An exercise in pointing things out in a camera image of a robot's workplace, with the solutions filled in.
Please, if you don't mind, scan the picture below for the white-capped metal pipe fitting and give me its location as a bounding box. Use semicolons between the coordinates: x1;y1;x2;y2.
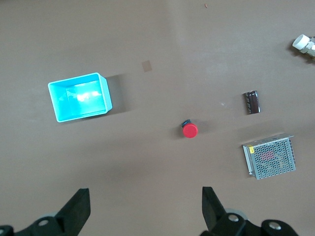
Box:
292;34;315;59

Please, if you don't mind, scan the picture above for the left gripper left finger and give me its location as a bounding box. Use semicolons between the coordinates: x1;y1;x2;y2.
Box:
0;188;91;236

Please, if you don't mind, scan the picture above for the brown tape patch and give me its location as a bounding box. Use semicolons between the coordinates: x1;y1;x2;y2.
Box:
141;60;153;73

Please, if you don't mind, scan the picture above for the red push button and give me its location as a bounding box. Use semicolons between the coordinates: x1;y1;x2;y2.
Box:
181;118;198;139

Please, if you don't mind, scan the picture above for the cyan plastic box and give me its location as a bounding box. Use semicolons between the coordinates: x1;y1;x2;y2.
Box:
47;72;113;123

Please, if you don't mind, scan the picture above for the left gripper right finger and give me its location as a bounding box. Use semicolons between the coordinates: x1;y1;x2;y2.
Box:
199;186;300;236

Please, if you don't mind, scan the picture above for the metal mesh power supply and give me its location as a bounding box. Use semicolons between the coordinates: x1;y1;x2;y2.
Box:
242;133;296;180

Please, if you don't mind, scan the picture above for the dark brown cylindrical capacitor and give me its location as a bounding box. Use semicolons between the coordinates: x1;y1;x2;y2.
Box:
243;90;261;116

